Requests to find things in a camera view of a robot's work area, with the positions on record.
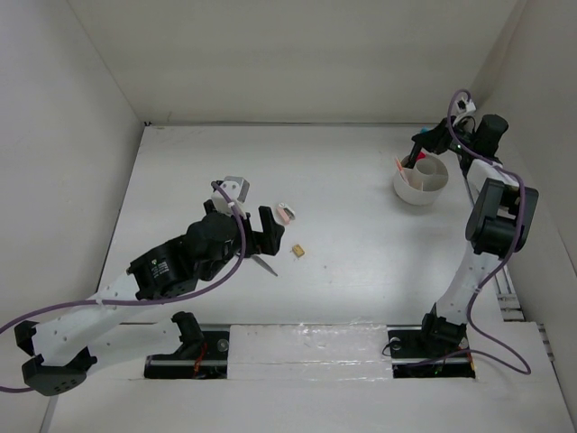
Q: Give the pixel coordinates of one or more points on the yellow eraser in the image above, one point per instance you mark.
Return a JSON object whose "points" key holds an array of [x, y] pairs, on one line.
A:
{"points": [[298, 250]]}

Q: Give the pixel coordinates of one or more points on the red pink pen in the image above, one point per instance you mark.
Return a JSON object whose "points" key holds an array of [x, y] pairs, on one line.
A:
{"points": [[402, 171]]}

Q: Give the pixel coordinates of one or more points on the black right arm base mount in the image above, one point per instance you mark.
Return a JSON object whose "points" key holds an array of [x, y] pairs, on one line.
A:
{"points": [[435, 348]]}

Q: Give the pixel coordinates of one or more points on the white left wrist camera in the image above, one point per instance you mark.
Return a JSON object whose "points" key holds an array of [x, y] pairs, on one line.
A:
{"points": [[236, 189]]}

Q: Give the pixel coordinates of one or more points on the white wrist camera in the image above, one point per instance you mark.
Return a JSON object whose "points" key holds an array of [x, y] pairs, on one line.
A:
{"points": [[464, 107], [236, 189]]}

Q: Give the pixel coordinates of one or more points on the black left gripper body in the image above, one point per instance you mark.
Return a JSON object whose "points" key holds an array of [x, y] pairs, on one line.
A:
{"points": [[207, 274]]}

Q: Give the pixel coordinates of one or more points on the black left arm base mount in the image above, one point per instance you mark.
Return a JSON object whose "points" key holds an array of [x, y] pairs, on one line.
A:
{"points": [[201, 355]]}

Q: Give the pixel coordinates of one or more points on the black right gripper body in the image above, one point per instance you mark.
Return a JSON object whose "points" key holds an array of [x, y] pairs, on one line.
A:
{"points": [[467, 140]]}

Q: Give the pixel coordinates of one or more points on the black handled scissors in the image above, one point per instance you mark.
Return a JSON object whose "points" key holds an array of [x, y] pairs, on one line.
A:
{"points": [[264, 265]]}

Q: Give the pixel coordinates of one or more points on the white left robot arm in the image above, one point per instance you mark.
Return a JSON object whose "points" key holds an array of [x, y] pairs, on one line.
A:
{"points": [[94, 334]]}

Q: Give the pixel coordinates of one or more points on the white round divided container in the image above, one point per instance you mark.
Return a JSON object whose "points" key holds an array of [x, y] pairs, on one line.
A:
{"points": [[427, 180]]}

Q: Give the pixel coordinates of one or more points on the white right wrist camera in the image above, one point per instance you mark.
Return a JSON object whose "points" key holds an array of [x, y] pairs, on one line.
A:
{"points": [[464, 107]]}

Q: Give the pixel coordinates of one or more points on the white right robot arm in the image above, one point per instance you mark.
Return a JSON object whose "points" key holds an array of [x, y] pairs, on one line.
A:
{"points": [[496, 229]]}

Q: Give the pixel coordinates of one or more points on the blue cap black highlighter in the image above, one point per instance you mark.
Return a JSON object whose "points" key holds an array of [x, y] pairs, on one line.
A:
{"points": [[419, 142]]}

